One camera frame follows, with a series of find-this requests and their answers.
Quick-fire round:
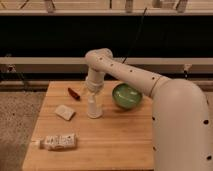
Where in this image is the white tube with label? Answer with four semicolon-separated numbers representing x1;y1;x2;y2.
35;133;77;151

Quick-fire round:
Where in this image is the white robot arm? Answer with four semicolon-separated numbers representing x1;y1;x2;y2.
85;48;213;171

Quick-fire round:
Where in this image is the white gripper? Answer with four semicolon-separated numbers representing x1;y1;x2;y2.
85;78;104;94

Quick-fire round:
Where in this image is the white ceramic cup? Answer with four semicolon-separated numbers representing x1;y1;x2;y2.
87;94;103;119

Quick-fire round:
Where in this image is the wooden table board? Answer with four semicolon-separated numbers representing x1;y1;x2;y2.
22;81;153;171

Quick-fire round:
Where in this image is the black cable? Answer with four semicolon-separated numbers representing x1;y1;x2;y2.
121;7;148;64

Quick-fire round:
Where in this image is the green ceramic bowl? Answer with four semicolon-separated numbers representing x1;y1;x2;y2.
112;83;143;110

